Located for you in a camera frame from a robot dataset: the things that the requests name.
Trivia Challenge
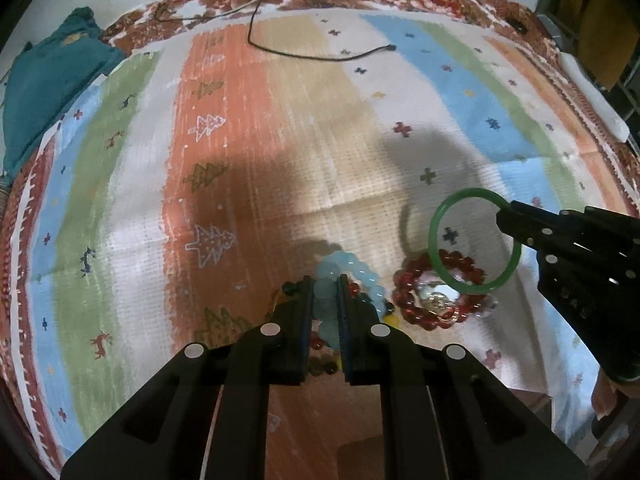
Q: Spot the green jade bangle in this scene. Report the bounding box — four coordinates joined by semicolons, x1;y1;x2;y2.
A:
427;188;522;295

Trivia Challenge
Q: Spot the mustard brown hanging garment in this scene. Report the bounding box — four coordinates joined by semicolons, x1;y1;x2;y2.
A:
556;0;639;90

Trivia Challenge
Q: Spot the teal pillow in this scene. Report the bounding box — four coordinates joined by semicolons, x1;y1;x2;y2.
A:
2;6;125;182

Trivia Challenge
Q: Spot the black charging cable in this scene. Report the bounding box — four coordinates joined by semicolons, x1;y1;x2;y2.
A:
246;0;397;63

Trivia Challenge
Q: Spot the white power strip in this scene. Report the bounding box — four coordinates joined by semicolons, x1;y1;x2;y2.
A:
558;52;630;143

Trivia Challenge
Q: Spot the striped colourful blanket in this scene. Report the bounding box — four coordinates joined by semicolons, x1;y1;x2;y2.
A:
1;10;639;479

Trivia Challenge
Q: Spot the light blue bead bracelet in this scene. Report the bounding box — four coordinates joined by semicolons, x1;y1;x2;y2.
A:
313;250;390;350

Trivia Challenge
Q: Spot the pale pastel bead bracelet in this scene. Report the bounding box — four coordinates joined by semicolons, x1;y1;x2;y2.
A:
418;284;500;322

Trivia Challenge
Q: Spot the dark red bead bracelet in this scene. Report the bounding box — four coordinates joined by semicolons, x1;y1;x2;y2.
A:
391;250;490;332

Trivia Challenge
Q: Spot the small gold ring charm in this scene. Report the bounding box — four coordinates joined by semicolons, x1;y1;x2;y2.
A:
423;292;460;326

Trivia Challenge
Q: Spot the multicolour small bead bracelet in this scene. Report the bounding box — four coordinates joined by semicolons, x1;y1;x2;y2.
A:
271;278;402;378

